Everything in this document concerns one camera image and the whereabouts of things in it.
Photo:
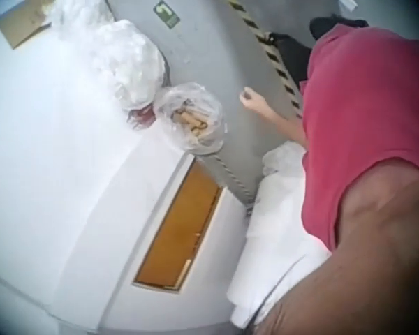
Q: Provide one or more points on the person's left hand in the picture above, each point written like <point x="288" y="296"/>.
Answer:
<point x="255" y="102"/>

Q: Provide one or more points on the person's left fingers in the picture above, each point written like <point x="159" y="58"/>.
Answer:
<point x="246" y="96"/>

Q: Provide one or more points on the yellow black hazard tape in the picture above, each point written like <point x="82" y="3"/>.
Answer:
<point x="269" y="52"/>

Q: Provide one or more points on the clear bag of brown pieces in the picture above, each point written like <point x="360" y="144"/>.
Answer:
<point x="192" y="118"/>

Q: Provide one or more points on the person's legs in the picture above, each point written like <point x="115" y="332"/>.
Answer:
<point x="291" y="56"/>

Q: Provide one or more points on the crumpled clear plastic bag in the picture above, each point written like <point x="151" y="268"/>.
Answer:
<point x="283" y="158"/>

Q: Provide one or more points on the red crumpled item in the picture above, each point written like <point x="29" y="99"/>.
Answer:
<point x="141" y="117"/>

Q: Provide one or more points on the green floor sign sticker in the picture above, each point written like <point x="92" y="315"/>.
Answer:
<point x="166" y="14"/>

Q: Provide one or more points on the large white plastic bag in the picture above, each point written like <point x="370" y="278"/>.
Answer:
<point x="125" y="59"/>

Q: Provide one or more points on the orange wooden panel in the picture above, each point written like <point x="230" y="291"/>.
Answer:
<point x="181" y="230"/>

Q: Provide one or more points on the white folded cloth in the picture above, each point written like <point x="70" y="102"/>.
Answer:
<point x="276" y="244"/>

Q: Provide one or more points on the brown cardboard sheet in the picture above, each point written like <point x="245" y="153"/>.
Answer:
<point x="19" y="22"/>

